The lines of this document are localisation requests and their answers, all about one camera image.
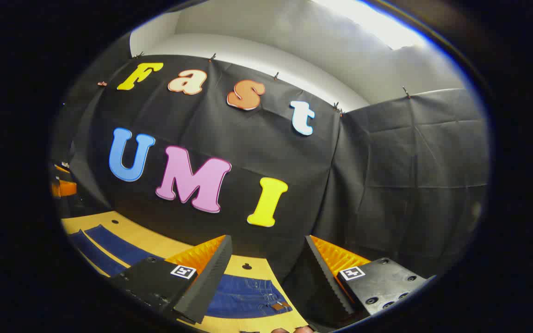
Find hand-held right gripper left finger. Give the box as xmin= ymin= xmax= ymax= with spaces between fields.
xmin=108 ymin=234 xmax=233 ymax=324

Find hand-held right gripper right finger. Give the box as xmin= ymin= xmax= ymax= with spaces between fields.
xmin=304 ymin=235 xmax=436 ymax=327

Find blue denim jeans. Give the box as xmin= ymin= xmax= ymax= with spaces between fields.
xmin=68 ymin=224 xmax=293 ymax=320

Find black backdrop cloth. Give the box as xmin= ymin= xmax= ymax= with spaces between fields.
xmin=49 ymin=35 xmax=491 ymax=287

